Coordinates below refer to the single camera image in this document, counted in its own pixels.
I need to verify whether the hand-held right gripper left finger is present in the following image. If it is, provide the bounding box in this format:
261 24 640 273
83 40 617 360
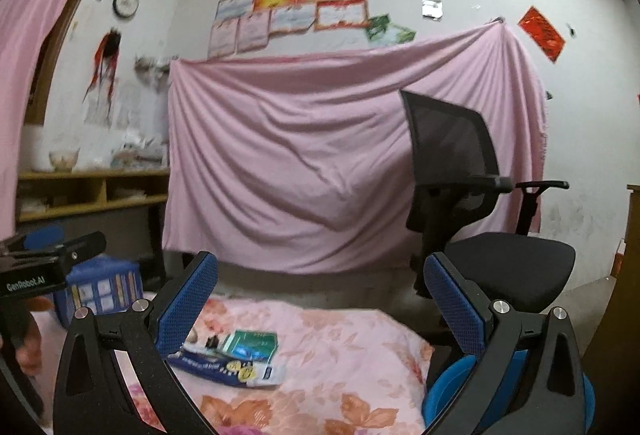
52 251 221 435

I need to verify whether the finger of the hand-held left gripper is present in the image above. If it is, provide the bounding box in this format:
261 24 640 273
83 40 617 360
17 225 66 250
10 231 107 270

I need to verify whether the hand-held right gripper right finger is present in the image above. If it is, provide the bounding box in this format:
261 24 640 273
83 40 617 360
422 251 586 435

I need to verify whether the green packet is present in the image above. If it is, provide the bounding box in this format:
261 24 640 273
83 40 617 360
218 329 279 362

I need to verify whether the blue white packet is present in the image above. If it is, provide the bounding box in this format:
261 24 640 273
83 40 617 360
167 346 287 388

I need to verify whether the blue plastic bucket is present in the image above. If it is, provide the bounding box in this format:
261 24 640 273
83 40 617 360
421 347 596 435

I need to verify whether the person's left hand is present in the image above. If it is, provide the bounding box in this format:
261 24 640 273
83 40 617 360
16 297 55 377

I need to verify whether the blue cardboard box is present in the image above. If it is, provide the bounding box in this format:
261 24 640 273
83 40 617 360
54 256 146 328

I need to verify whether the black mesh office chair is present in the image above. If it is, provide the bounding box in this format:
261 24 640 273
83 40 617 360
399 88 577 346

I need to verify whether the wooden shelf unit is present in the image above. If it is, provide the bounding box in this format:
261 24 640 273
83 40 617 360
15 168 171 223

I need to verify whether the floral ceramic bowl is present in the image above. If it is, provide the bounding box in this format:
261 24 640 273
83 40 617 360
48 148 81 172

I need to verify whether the stack of books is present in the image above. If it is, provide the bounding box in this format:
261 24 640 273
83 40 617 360
111 135 168 168

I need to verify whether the floral printed blanket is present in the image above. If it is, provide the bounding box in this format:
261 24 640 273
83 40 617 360
30 297 435 435

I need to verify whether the pink hanging sheet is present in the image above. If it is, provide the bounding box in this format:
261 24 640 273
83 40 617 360
162 21 548 275

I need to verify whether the wooden cabinet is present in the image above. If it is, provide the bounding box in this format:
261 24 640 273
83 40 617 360
611 184 640 278

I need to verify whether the pink curtain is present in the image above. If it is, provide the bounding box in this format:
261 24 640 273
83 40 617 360
0 0 136 241

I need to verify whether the green landscape photo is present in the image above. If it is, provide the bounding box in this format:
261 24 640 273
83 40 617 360
365 14 393 41
382 22 417 47

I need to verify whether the red square paper decoration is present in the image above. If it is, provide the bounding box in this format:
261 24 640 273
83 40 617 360
517 6 566 62

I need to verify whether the white paper wall calendar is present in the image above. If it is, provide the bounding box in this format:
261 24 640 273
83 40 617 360
85 80 146 131

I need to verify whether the red tassel wall decoration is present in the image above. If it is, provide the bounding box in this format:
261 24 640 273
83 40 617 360
84 29 125 103

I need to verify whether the metal wall rack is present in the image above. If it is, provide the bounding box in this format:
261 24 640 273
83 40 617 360
134 55 173 78

